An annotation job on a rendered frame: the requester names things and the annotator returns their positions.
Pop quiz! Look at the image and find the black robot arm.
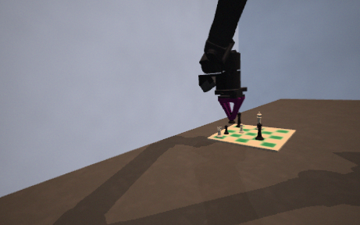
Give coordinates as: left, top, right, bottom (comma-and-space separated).
198, 0, 247, 92

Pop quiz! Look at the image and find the green and cream chessboard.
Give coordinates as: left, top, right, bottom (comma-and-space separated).
207, 124, 296, 152

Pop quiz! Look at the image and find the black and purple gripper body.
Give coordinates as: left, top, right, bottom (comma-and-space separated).
215, 70, 247, 98

